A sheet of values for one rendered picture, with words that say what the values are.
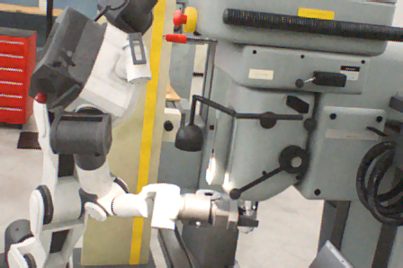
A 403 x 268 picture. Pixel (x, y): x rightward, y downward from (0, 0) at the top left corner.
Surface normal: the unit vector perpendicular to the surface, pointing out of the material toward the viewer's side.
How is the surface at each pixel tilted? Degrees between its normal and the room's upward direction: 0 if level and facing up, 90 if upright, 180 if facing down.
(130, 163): 90
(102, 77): 58
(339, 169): 90
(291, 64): 90
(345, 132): 90
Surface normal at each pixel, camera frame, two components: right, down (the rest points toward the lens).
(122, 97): 0.57, -0.23
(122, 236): 0.24, 0.32
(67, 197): 0.60, 0.16
